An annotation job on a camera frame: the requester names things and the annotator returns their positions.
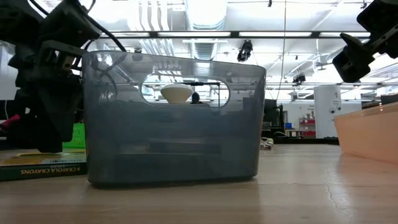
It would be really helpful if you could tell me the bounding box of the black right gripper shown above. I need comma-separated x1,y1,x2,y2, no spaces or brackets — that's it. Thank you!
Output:
331,0,398,83

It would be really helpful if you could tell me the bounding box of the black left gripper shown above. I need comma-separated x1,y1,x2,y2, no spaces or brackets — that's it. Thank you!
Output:
9,42,88,153

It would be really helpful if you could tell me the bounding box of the green plastic basket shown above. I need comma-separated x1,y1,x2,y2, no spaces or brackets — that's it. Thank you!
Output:
62,123,86,149

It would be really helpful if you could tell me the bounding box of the crayon box with barcode label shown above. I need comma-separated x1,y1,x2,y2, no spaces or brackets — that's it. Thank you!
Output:
0,151,88,182

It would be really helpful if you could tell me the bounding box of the grey translucent plastic bin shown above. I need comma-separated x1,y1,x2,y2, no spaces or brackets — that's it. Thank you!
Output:
81,50,267,189

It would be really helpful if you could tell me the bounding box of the red bar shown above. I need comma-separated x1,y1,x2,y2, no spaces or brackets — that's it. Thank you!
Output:
0,114,21,131

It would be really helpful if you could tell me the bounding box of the orange translucent plastic bin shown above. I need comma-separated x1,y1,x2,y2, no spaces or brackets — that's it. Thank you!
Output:
334,101,398,165

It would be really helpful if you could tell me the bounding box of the red shelf rack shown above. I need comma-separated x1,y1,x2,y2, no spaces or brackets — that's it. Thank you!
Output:
298,117,317,138

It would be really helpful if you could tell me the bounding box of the black monitor on stand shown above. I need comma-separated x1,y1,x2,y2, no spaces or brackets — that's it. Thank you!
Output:
263,98,284,129

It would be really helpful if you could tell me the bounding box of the black ceiling camera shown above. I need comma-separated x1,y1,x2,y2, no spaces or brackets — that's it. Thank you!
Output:
292,73,307,85

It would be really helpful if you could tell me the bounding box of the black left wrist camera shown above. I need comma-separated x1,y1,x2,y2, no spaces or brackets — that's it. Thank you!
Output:
37,0,103,49

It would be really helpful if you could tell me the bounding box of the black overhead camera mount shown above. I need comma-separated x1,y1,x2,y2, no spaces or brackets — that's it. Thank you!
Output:
237,39,254,62

